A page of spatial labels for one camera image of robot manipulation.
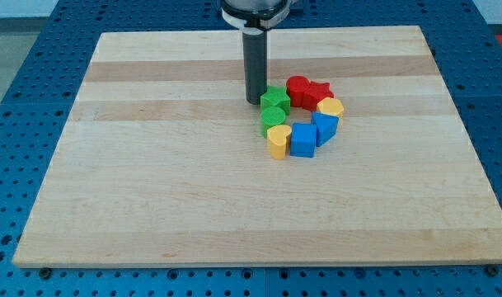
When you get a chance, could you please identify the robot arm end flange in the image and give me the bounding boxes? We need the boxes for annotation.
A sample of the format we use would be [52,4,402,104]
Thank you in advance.
[220,0,298,31]

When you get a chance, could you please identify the blue triangle block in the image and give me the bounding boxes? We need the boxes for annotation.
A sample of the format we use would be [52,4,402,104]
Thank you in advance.
[312,112,340,147]

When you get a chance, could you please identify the yellow heart block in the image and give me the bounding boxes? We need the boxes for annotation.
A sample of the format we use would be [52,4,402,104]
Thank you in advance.
[266,125,292,160]

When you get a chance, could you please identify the green cylinder block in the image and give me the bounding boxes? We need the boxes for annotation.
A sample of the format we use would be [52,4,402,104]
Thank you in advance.
[260,106,286,138]

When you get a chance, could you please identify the blue cube block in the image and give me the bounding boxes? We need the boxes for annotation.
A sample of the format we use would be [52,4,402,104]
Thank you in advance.
[290,123,317,158]

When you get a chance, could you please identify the green star block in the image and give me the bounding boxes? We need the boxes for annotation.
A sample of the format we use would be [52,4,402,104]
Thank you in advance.
[260,86,291,116]

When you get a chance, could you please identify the red cylinder block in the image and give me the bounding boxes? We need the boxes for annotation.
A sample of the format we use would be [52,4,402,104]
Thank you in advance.
[286,76,310,107]

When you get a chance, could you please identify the red star block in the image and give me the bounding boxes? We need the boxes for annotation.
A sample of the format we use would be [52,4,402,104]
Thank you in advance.
[302,81,335,111]

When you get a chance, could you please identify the yellow hexagon block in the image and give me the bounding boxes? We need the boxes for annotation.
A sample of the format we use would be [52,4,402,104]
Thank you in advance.
[317,97,345,118]

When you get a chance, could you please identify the wooden board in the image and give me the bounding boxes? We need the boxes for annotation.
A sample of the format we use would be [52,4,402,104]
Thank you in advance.
[12,26,502,268]

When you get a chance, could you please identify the dark grey cylindrical pointer tool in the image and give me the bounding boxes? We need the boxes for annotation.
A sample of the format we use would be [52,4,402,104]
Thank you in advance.
[242,27,267,106]

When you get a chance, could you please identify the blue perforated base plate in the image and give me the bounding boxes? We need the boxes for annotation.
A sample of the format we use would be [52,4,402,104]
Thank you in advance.
[0,1,502,296]

